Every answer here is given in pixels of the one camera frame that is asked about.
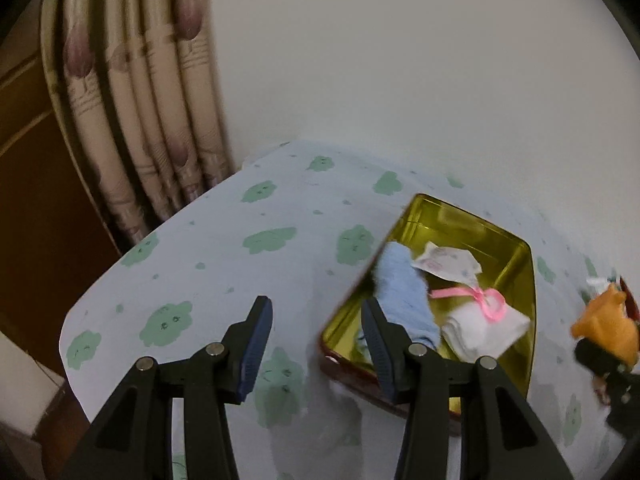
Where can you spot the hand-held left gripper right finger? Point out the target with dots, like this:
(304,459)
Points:
(380,355)

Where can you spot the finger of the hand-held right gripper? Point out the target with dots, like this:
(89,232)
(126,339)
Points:
(625,410)

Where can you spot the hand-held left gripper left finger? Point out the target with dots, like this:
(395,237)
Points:
(255,355)

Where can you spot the light blue towel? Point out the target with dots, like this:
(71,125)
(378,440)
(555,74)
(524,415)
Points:
(405,290)

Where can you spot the orange plush bear toy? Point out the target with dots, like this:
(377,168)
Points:
(607,325)

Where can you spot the white cloth with pink ribbon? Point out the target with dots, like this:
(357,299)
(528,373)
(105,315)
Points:
(480,330)

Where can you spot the red plush toy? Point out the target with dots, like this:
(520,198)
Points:
(633,305)

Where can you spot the floral print paper packet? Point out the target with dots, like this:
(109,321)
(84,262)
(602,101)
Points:
(445,262)

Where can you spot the red and gold tin box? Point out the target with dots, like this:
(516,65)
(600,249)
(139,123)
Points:
(475,237)

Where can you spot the green cloud print tablecloth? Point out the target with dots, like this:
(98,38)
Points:
(225,240)

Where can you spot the white packet with teal label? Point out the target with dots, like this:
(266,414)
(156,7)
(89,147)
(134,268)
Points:
(597,283)

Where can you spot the brown wooden door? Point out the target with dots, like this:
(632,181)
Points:
(40,210)

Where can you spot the beige floral curtain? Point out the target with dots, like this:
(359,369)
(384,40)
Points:
(150,110)

